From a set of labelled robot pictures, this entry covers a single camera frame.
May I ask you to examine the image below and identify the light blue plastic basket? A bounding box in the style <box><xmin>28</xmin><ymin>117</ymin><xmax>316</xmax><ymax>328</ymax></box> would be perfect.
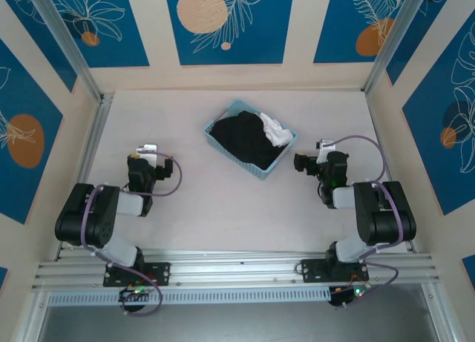
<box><xmin>203</xmin><ymin>99</ymin><xmax>298</xmax><ymax>182</ymax></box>

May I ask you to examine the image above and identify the small circuit board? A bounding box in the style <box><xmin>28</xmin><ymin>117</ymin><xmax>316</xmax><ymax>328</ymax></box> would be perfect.
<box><xmin>118</xmin><ymin>286</ymin><xmax>155</xmax><ymax>302</ymax></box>
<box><xmin>330</xmin><ymin>284</ymin><xmax>372</xmax><ymax>308</ymax></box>

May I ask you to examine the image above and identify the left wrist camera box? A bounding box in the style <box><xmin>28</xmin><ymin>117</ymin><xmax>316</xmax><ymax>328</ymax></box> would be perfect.
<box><xmin>134</xmin><ymin>143</ymin><xmax>160</xmax><ymax>165</ymax></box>

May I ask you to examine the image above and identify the wide aluminium mounting rail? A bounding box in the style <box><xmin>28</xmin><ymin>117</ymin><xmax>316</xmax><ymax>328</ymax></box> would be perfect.
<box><xmin>32</xmin><ymin>248</ymin><xmax>445</xmax><ymax>292</ymax></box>

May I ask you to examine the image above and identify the grey slotted cable duct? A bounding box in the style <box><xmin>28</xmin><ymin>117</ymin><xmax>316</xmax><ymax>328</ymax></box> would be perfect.
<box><xmin>47</xmin><ymin>285</ymin><xmax>332</xmax><ymax>306</ymax></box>

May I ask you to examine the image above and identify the black t-shirt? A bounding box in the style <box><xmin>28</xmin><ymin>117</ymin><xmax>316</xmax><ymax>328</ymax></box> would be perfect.
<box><xmin>208</xmin><ymin>111</ymin><xmax>286</xmax><ymax>171</ymax></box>

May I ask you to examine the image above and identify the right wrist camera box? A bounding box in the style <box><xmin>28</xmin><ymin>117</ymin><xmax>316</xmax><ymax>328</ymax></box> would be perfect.
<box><xmin>315</xmin><ymin>137</ymin><xmax>337</xmax><ymax>164</ymax></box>

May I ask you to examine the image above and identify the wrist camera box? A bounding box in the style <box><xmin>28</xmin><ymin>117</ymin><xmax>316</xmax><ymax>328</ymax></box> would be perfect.
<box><xmin>134</xmin><ymin>143</ymin><xmax>160</xmax><ymax>165</ymax></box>
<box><xmin>315</xmin><ymin>137</ymin><xmax>337</xmax><ymax>164</ymax></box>

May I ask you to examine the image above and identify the purple cable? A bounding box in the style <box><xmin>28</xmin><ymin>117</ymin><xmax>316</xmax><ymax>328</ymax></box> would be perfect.
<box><xmin>321</xmin><ymin>134</ymin><xmax>406</xmax><ymax>309</ymax></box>
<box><xmin>80</xmin><ymin>152</ymin><xmax>183</xmax><ymax>318</ymax></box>

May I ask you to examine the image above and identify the white crumpled cloth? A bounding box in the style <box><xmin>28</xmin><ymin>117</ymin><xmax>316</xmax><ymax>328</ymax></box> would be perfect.
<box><xmin>258</xmin><ymin>112</ymin><xmax>294</xmax><ymax>148</ymax></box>

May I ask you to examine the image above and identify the aluminium frame leg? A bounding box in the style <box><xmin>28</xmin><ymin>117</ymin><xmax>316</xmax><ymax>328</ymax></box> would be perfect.
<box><xmin>10</xmin><ymin>289</ymin><xmax>51</xmax><ymax>342</ymax></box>
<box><xmin>421</xmin><ymin>282</ymin><xmax>459</xmax><ymax>342</ymax></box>

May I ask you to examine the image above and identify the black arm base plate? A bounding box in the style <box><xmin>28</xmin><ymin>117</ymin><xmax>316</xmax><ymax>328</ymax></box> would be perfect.
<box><xmin>102</xmin><ymin>262</ymin><xmax>172</xmax><ymax>287</ymax></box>
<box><xmin>300</xmin><ymin>258</ymin><xmax>370</xmax><ymax>283</ymax></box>

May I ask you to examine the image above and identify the aluminium frame post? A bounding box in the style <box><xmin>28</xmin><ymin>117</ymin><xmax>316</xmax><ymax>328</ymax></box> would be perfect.
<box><xmin>362</xmin><ymin>0</ymin><xmax>433</xmax><ymax>94</ymax></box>
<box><xmin>27</xmin><ymin>0</ymin><xmax>105</xmax><ymax>102</ymax></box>

